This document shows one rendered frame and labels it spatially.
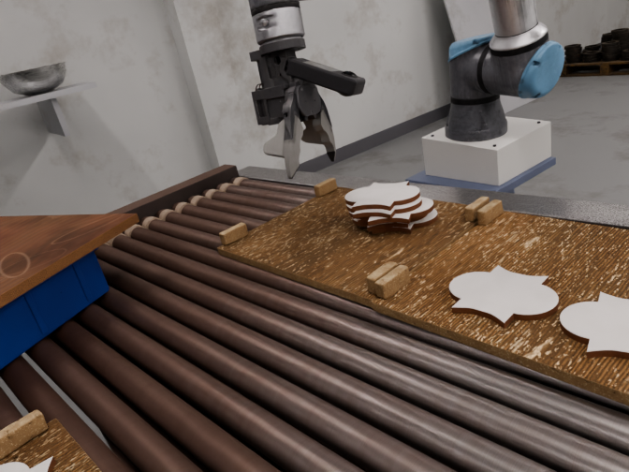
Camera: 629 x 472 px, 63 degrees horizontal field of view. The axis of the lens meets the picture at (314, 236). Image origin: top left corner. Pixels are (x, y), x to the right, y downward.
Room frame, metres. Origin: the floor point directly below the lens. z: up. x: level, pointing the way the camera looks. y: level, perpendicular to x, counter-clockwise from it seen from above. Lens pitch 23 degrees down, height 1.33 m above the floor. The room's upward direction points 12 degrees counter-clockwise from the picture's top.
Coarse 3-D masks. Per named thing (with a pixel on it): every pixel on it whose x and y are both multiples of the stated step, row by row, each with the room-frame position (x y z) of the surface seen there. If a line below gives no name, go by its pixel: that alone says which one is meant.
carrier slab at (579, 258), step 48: (480, 240) 0.75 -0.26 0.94; (528, 240) 0.72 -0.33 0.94; (576, 240) 0.69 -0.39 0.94; (624, 240) 0.66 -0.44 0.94; (432, 288) 0.64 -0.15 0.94; (576, 288) 0.56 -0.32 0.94; (624, 288) 0.54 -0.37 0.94; (480, 336) 0.51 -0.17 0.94; (528, 336) 0.49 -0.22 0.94; (576, 384) 0.41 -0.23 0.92; (624, 384) 0.39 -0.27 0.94
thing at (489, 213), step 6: (492, 204) 0.82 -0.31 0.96; (498, 204) 0.82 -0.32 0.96; (480, 210) 0.81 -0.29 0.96; (486, 210) 0.80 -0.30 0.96; (492, 210) 0.81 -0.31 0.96; (498, 210) 0.82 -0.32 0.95; (480, 216) 0.80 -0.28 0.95; (486, 216) 0.80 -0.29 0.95; (492, 216) 0.81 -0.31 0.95; (480, 222) 0.80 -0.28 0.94; (486, 222) 0.80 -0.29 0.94
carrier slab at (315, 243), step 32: (288, 224) 1.00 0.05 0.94; (320, 224) 0.96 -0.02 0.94; (352, 224) 0.93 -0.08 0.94; (448, 224) 0.84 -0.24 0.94; (256, 256) 0.88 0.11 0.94; (288, 256) 0.85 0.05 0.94; (320, 256) 0.82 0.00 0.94; (352, 256) 0.79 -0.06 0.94; (384, 256) 0.77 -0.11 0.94; (416, 256) 0.74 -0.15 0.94; (320, 288) 0.73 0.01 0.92; (352, 288) 0.68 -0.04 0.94
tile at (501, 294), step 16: (480, 272) 0.64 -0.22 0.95; (496, 272) 0.63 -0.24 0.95; (464, 288) 0.60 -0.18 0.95; (480, 288) 0.60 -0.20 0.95; (496, 288) 0.59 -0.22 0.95; (512, 288) 0.58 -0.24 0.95; (528, 288) 0.57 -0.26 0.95; (544, 288) 0.56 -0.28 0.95; (464, 304) 0.57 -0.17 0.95; (480, 304) 0.56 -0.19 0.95; (496, 304) 0.55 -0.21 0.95; (512, 304) 0.54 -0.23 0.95; (528, 304) 0.54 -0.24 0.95; (544, 304) 0.53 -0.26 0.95; (496, 320) 0.53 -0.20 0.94; (528, 320) 0.52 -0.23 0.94
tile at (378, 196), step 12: (360, 192) 0.94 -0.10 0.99; (372, 192) 0.92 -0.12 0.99; (384, 192) 0.91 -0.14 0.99; (396, 192) 0.90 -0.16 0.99; (408, 192) 0.88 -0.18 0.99; (348, 204) 0.91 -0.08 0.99; (360, 204) 0.87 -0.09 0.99; (372, 204) 0.87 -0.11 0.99; (384, 204) 0.85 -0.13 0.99; (396, 204) 0.86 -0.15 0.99
